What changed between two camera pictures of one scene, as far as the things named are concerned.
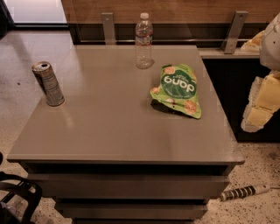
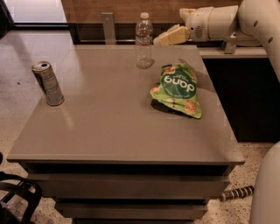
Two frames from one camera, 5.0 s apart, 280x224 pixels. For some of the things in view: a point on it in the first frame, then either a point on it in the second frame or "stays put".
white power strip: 244,192 stays put
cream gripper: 271,48 → 198,25
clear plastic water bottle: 143,41 stays put
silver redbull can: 44,73 stays put
